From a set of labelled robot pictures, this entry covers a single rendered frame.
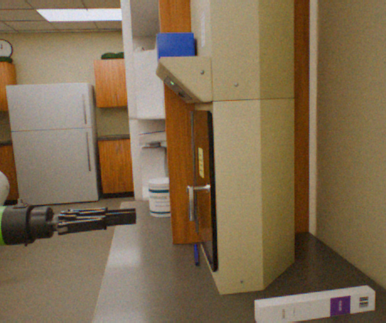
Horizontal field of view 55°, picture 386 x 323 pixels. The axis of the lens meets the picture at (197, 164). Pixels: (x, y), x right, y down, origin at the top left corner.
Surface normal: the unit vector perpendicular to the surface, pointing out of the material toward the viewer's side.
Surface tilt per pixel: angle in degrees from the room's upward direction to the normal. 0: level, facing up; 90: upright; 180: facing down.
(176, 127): 90
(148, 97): 93
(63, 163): 90
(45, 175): 90
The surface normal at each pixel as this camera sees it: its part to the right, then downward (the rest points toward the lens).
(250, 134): 0.14, 0.15
